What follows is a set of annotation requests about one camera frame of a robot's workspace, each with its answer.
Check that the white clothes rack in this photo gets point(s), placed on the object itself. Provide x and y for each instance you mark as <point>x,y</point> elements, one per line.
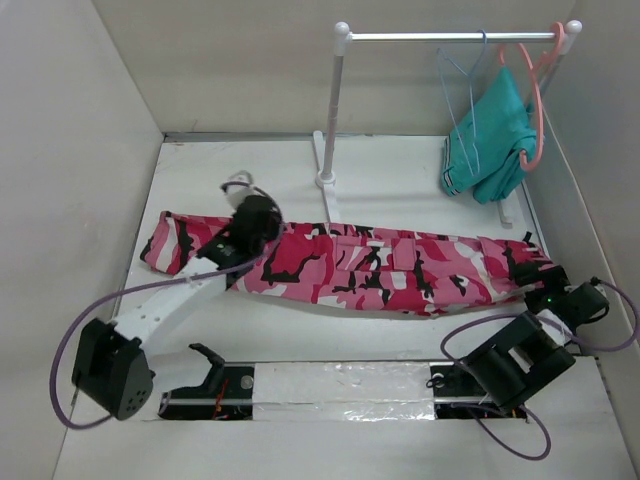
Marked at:
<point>394,97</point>

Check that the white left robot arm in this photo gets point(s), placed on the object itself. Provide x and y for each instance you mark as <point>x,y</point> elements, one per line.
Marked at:
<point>111,365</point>

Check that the pink camouflage trousers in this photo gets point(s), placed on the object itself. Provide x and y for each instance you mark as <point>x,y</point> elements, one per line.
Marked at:
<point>362,268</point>

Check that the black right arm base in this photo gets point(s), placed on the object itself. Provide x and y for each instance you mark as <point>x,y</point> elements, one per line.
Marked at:
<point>458,396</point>

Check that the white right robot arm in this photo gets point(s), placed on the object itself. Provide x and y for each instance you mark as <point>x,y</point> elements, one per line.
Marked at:
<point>530,351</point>

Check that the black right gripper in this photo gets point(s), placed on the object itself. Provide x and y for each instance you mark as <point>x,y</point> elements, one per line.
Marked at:
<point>553,278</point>

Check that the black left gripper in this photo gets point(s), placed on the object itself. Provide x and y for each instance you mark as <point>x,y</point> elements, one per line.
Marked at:
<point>275,227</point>

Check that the teal garment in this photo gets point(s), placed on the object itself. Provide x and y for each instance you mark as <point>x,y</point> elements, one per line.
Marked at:
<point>482,152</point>

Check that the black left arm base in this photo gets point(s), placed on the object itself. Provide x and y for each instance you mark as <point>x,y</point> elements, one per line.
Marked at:
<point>231,398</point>

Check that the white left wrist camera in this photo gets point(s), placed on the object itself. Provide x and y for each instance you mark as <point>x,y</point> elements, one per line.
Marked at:
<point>238,187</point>

